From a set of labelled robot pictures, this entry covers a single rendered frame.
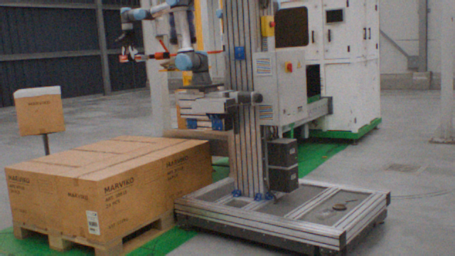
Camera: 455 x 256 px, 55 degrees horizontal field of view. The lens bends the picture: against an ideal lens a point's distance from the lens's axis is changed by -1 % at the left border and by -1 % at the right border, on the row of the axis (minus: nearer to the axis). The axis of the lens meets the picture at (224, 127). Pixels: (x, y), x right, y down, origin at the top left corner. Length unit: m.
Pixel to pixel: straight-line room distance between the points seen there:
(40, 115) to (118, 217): 1.78
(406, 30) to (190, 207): 9.65
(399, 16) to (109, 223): 10.26
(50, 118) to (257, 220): 2.39
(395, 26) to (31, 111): 9.61
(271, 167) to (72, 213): 1.35
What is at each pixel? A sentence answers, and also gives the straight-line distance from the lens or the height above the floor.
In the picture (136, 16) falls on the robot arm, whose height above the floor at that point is 1.54.
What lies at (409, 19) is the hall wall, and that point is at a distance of 12.07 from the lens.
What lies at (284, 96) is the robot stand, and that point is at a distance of 2.82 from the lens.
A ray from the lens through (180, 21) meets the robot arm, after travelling 2.93.
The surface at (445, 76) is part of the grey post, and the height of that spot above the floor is 0.79.
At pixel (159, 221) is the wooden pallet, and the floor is 0.09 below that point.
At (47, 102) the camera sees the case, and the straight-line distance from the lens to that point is 4.41.
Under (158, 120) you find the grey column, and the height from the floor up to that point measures 0.55.
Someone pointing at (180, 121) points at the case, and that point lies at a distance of 3.92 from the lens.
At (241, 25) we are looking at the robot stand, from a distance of 2.99.
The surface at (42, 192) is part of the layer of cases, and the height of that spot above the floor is 0.40.
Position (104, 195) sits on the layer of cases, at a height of 0.44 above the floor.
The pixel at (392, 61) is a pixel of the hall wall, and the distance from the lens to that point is 12.19.
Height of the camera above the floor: 1.25
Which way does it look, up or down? 10 degrees down
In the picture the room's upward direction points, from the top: 4 degrees counter-clockwise
